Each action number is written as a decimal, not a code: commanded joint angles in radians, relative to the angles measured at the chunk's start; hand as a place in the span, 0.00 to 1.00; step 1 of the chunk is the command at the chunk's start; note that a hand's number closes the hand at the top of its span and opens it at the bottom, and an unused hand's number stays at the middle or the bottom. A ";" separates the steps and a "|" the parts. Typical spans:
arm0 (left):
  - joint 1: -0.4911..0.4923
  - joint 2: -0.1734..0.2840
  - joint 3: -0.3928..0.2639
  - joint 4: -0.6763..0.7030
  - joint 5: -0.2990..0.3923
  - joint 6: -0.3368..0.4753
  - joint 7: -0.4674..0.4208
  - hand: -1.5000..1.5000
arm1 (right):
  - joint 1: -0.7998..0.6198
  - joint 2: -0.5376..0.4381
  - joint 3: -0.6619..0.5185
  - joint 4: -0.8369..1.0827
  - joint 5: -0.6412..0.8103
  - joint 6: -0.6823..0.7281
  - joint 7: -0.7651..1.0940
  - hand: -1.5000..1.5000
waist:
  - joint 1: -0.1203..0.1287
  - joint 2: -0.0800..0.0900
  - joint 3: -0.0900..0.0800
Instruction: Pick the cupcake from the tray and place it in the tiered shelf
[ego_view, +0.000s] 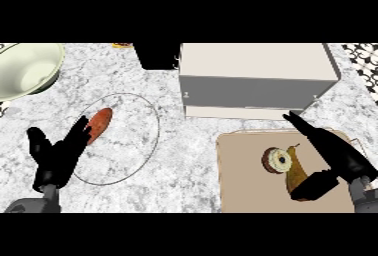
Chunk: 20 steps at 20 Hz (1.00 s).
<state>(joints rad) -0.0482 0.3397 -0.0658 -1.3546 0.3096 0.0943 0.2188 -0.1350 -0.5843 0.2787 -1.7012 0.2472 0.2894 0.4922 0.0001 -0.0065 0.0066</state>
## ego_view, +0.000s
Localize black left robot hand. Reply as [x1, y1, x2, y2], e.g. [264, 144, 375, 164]
[25, 115, 93, 194]

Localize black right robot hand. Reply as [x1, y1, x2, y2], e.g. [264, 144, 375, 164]
[282, 110, 378, 202]

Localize beige tray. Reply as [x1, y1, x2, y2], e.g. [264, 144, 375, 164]
[214, 129, 366, 214]

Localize white and grey tiered shelf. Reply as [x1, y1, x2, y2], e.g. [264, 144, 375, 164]
[177, 43, 342, 121]

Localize brown pear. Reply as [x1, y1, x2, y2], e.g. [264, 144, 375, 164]
[285, 143, 313, 196]

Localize orange sweet potato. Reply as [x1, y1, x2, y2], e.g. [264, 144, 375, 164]
[84, 107, 115, 146]

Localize clear glass plate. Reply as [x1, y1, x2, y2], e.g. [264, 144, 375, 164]
[71, 92, 161, 186]

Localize black and white patterned cloth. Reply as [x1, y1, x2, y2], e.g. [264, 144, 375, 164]
[341, 43, 378, 107]

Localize pale green bowl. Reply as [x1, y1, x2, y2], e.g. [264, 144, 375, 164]
[0, 43, 66, 102]

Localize black appliance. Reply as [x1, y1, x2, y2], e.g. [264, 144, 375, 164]
[131, 43, 181, 71]

